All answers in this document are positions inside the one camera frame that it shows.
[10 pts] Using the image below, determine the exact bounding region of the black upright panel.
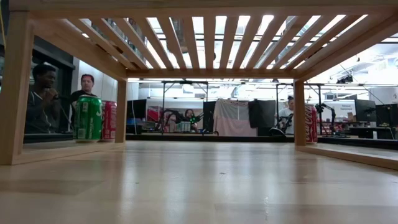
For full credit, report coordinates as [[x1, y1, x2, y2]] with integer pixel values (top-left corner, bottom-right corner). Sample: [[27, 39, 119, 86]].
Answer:
[[202, 101, 217, 133]]

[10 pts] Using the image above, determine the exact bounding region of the black hanging cloth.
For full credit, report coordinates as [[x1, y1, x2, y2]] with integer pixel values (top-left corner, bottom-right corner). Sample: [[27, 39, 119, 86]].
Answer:
[[248, 99, 277, 137]]

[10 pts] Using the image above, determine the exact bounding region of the green Sprite can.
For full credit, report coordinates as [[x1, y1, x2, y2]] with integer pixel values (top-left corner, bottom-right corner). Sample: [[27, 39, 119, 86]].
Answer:
[[73, 95, 103, 144]]

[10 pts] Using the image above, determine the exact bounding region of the pink white hanging cloth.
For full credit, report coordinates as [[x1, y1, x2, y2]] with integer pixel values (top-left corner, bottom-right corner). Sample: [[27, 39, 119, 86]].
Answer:
[[213, 98, 258, 137]]

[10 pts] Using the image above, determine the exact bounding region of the black desk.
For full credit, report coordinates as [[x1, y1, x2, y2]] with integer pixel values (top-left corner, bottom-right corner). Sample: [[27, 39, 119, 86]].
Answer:
[[348, 126, 396, 140]]

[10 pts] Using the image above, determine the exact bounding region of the dark glass partition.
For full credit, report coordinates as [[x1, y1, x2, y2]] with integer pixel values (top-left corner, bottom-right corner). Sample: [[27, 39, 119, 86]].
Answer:
[[23, 35, 76, 135]]

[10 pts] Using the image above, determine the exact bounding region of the white sign board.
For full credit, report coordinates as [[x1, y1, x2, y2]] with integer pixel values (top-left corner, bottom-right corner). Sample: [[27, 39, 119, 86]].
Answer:
[[322, 101, 357, 122]]

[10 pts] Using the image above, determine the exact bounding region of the black aluminium table frame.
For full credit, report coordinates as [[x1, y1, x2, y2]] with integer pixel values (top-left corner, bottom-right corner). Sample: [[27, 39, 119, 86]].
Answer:
[[23, 133, 398, 151]]

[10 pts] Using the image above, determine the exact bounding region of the black background rig frame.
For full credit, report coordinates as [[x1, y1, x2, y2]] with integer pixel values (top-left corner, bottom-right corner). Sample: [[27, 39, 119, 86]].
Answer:
[[160, 80, 209, 135], [275, 82, 324, 136]]

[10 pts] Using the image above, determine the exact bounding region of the wooden slatted shelf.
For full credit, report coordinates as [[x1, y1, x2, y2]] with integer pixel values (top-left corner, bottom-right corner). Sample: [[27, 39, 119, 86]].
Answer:
[[0, 0, 398, 171]]

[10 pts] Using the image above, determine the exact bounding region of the red Coca-Cola can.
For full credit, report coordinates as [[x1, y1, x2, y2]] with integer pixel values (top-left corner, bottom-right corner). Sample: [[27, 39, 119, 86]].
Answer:
[[101, 100, 118, 142], [304, 104, 318, 145]]

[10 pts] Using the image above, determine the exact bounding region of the black ceiling spotlight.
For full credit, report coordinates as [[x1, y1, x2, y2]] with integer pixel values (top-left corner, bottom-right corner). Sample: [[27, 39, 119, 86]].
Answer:
[[335, 74, 354, 85]]

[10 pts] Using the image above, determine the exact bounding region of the person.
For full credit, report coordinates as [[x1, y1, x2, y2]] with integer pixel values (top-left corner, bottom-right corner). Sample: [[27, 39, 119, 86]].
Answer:
[[183, 108, 200, 133], [275, 95, 295, 135], [70, 73, 98, 127], [24, 63, 62, 134]]

